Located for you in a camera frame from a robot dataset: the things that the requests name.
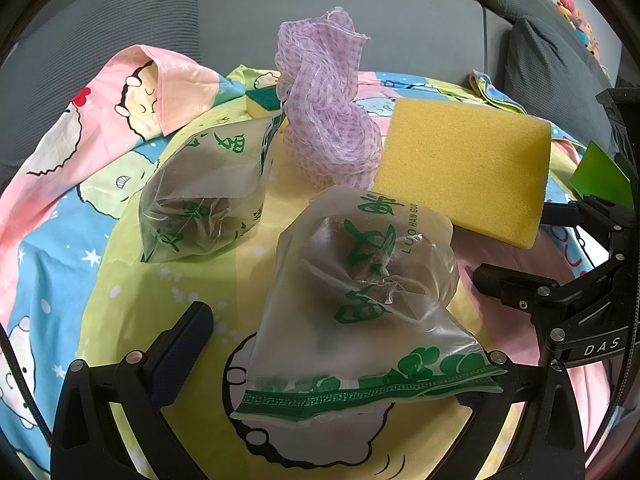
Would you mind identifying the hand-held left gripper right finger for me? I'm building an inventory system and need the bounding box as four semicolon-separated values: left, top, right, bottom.
450;351;586;480

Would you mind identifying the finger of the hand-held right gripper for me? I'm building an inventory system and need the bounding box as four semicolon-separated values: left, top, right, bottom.
472;250;640;376
542;197;632;261

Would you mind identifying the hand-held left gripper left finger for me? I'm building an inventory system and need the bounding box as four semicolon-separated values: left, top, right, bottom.
50;301;215;480

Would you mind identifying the green cardboard box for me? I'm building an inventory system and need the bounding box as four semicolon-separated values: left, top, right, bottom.
569;141;632;200

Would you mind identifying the large yellow sponge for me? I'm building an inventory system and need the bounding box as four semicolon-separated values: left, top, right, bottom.
372;97;552;251

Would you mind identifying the green printed plastic bag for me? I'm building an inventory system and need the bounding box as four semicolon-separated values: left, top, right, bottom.
137;112;286;265
231;185;508;433

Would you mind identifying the green yellow scouring sponge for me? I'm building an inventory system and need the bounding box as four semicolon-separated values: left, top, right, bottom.
246;85;288;121

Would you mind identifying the purple checked cleaning cloth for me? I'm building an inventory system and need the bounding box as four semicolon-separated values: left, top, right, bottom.
276;7;383;191

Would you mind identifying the pile of colourful plush toys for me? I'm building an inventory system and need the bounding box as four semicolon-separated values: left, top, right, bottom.
530;0;603;63

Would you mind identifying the cartoon printed blanket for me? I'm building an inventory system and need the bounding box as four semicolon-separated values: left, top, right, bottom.
0;45;621;480

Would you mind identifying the grey sofa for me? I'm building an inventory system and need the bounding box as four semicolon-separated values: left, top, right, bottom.
0;0;626;201

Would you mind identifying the black cable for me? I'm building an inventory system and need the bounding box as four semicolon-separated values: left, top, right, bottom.
0;322;53;448

